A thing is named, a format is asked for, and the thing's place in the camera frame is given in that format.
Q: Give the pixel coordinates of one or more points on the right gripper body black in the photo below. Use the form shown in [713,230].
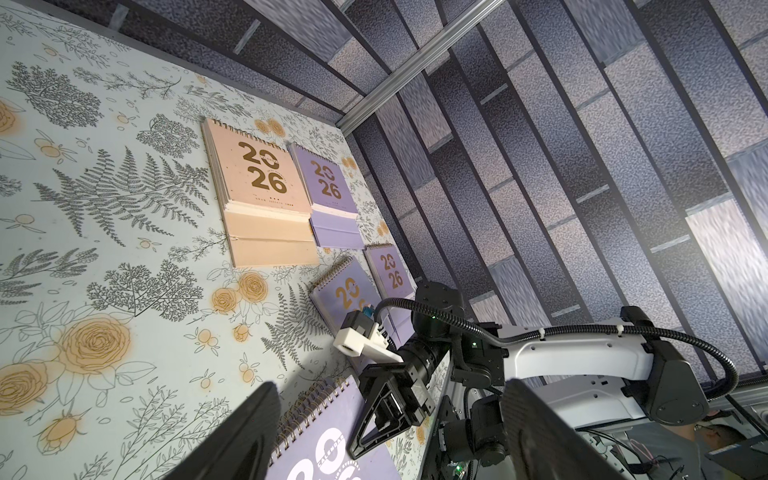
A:
[420,359]

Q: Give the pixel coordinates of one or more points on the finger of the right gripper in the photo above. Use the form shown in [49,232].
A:
[391,406]

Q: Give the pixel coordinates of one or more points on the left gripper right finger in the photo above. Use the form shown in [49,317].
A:
[541,445]

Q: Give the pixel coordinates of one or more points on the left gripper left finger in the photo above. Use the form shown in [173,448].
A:
[241,446]

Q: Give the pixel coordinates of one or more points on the purple 2026 calendar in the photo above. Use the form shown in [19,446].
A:
[388,271]
[313,436]
[334,213]
[347,288]

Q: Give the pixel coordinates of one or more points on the peach 2026 calendar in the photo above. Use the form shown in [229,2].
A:
[263,202]

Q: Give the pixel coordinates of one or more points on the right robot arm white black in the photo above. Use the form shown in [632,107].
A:
[623,369]

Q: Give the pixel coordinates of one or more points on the right aluminium frame post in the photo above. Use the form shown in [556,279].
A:
[419,61]

